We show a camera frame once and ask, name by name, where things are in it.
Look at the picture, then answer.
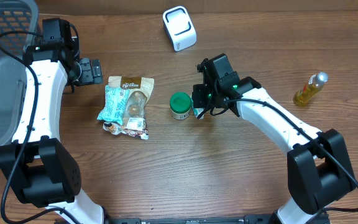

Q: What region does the green freshening pouch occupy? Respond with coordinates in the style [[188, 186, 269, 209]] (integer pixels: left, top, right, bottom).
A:
[[193, 107, 204, 119]]

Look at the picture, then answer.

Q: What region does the green lid jar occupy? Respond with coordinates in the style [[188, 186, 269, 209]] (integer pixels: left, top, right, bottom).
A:
[[170, 92, 191, 120]]

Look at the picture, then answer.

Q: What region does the teal white pack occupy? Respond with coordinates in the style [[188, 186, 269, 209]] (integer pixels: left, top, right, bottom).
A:
[[97, 85, 130, 125]]

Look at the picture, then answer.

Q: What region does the brown mushroom packet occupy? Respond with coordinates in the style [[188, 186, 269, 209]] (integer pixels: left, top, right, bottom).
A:
[[102, 76, 155, 140]]

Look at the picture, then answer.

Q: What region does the yellow oil bottle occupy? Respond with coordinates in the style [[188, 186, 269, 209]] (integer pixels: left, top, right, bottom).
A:
[[293, 72, 328, 106]]

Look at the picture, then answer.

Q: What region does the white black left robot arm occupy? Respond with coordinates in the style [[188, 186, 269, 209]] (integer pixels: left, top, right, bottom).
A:
[[0, 18, 111, 223]]

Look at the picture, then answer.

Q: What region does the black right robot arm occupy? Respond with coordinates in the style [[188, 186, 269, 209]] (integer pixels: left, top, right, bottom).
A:
[[192, 54, 357, 223]]

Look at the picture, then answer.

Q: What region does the white barcode scanner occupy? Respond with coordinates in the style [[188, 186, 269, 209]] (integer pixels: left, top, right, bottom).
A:
[[162, 6, 197, 52]]

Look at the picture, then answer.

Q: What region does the dark grey plastic basket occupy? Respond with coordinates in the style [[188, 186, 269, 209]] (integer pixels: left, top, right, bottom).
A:
[[0, 0, 40, 146]]

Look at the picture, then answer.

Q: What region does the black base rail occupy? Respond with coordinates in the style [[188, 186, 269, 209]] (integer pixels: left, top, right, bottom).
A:
[[104, 213, 281, 224]]

